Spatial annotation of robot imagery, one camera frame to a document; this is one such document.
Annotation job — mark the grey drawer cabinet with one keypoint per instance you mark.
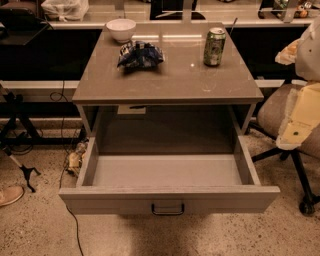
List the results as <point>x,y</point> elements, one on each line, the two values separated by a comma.
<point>181,106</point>

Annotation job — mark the brown office chair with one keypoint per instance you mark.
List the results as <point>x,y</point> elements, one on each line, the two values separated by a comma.
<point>268,121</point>

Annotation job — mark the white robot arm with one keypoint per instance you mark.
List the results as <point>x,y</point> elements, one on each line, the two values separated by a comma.
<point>304,53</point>

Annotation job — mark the blue crumpled chip bag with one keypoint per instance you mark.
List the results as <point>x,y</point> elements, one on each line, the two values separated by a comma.
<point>140,54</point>

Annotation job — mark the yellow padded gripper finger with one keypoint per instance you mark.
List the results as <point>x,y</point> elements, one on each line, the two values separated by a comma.
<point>302,116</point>

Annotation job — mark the black drawer handle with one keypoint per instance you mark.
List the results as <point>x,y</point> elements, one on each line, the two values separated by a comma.
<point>167,211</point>

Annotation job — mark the white ceramic bowl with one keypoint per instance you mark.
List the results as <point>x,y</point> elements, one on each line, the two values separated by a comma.
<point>121,29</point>

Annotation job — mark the power strip with plugs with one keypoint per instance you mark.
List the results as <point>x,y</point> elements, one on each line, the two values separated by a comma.
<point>75,158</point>

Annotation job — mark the white plastic bag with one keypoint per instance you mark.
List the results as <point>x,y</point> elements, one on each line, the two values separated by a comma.
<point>65,10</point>

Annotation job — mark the grey top drawer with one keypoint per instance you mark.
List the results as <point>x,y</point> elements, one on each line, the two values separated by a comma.
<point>204,183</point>

